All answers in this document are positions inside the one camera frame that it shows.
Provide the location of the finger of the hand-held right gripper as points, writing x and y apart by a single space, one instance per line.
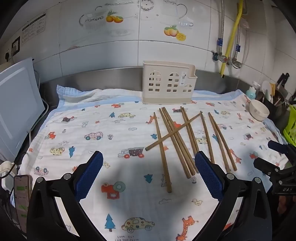
277 146
266 165

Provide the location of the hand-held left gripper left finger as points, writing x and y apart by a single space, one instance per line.
90 176

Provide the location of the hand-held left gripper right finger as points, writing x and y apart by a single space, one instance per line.
208 176

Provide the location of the bunch of wooden chopsticks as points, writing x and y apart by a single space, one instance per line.
165 171

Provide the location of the cream plastic utensil holder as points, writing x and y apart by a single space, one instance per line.
168 81

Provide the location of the green plastic basket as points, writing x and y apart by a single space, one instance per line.
290 126

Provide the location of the white bowl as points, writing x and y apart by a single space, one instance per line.
259 110

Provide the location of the black utensil pot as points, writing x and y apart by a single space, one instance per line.
272 104

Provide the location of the printed cartoon cloth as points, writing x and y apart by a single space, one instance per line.
120 143

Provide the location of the light blue bottle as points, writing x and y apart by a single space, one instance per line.
251 92

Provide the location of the white spatula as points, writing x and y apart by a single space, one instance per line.
266 87

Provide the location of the smartphone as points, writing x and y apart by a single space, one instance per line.
22 204

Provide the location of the water valve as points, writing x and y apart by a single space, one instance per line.
219 57
235 63

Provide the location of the white microwave oven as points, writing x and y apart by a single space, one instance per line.
18 104

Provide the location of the wall socket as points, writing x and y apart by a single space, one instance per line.
7 57

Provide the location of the black wall switch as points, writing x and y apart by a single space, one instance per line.
16 45

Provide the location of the paper wall notice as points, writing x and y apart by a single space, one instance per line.
34 28

